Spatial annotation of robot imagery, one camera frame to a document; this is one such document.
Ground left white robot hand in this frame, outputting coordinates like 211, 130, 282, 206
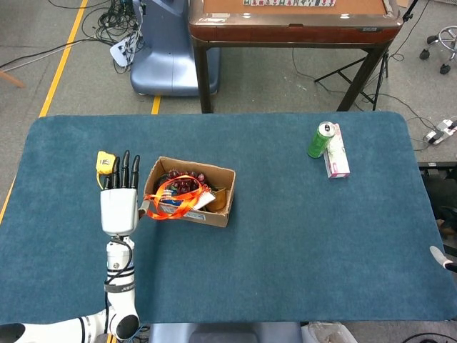
99, 149, 151, 237

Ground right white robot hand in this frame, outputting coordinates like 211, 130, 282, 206
429, 245, 457, 274

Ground orange lanyard with badge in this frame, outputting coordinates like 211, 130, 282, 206
144, 174, 217, 221

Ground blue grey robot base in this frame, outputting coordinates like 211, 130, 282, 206
130, 0, 221, 96

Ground brown cardboard box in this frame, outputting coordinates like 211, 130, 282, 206
143, 156, 237, 229

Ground yellow tape measure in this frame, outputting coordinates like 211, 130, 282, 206
95, 150, 117, 189

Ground bunch of purple grapes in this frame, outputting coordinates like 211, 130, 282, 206
166, 169, 206, 192

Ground orange translucent bowl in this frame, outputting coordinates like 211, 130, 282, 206
206, 188, 228, 213

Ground white power strip grey buttons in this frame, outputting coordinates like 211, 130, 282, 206
423, 119, 457, 146

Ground clear plastic bag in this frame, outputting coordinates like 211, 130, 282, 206
301, 321, 354, 343

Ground pink and white carton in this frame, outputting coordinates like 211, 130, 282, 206
323, 124, 351, 179

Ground blue felt table mat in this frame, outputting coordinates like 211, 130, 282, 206
0, 111, 457, 326

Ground white power strip with plugs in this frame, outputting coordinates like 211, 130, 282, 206
109, 30, 144, 68

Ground grey blue robot torso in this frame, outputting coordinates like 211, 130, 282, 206
148, 322, 303, 343

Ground green drink can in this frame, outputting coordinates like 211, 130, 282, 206
306, 121, 337, 159

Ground light wooden leg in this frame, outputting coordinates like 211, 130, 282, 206
0, 69, 26, 89

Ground black tripod stand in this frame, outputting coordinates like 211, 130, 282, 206
313, 0, 421, 111

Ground chrome rolling stool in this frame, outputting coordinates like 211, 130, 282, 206
419, 25, 457, 75

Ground brown mahjong table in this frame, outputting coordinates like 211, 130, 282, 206
188, 0, 404, 114

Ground row of face-up mahjong tiles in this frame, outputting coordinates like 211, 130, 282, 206
243, 0, 336, 7

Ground black equipment frame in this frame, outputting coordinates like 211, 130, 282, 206
417, 161, 457, 247

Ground tangle of black cables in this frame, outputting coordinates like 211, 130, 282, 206
81, 0, 144, 47

